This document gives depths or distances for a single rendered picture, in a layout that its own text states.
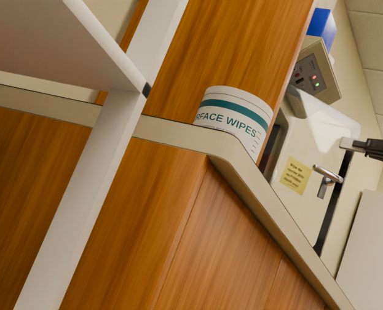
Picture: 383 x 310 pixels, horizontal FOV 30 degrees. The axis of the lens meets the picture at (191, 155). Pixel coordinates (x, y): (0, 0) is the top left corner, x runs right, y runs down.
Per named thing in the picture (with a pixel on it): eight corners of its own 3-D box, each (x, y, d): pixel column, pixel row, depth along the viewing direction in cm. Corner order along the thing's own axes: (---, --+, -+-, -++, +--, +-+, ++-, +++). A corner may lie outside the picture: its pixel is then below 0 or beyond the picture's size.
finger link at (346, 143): (364, 152, 187) (364, 151, 187) (339, 147, 190) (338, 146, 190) (367, 142, 188) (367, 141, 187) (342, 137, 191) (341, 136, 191)
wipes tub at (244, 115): (165, 154, 124) (195, 79, 128) (191, 182, 135) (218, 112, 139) (233, 170, 118) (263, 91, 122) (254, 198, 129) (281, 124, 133)
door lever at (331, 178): (302, 173, 185) (305, 163, 186) (331, 187, 188) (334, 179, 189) (314, 170, 181) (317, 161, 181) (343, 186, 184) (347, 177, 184)
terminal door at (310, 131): (217, 214, 175) (270, 73, 186) (316, 263, 185) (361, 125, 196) (219, 214, 174) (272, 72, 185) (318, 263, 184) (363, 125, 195)
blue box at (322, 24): (284, 33, 189) (295, 4, 192) (292, 53, 198) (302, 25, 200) (320, 38, 185) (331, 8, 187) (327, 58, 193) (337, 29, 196)
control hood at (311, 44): (268, 63, 186) (280, 30, 189) (296, 119, 213) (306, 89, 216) (310, 69, 181) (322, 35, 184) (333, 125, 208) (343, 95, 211)
